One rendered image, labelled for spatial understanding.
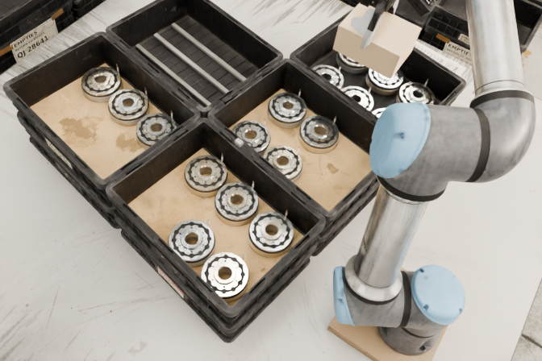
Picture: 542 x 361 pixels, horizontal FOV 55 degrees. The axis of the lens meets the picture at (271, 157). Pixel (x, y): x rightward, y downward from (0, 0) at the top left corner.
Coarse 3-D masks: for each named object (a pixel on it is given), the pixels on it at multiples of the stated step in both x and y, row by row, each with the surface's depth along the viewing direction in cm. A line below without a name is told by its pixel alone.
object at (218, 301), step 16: (192, 128) 124; (144, 160) 118; (256, 160) 121; (128, 176) 116; (272, 176) 119; (112, 192) 113; (288, 192) 117; (128, 208) 111; (304, 208) 116; (144, 224) 109; (320, 224) 113; (304, 240) 112; (176, 256) 106; (288, 256) 108; (192, 272) 104; (272, 272) 106; (256, 288) 104; (224, 304) 101; (240, 304) 102
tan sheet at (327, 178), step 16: (272, 96) 146; (256, 112) 142; (272, 128) 139; (272, 144) 136; (288, 144) 137; (336, 144) 138; (352, 144) 139; (304, 160) 134; (320, 160) 135; (336, 160) 135; (352, 160) 136; (368, 160) 136; (304, 176) 131; (320, 176) 132; (336, 176) 132; (352, 176) 133; (320, 192) 129; (336, 192) 130
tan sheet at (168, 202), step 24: (144, 192) 125; (168, 192) 125; (144, 216) 121; (168, 216) 122; (192, 216) 122; (216, 216) 123; (192, 240) 119; (216, 240) 120; (240, 240) 120; (264, 264) 117
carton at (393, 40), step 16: (352, 16) 124; (384, 16) 125; (352, 32) 120; (384, 32) 121; (400, 32) 122; (416, 32) 122; (336, 48) 127; (352, 48) 124; (368, 48) 121; (384, 48) 118; (400, 48) 119; (368, 64) 124; (384, 64) 122; (400, 64) 125
